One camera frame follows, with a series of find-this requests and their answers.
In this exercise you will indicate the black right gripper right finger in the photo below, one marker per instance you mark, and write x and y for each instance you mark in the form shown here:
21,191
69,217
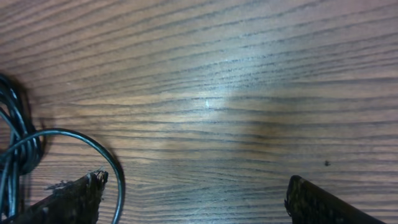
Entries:
306,203

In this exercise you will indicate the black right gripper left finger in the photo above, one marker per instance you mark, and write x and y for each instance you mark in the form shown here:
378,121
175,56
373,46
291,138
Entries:
77,202

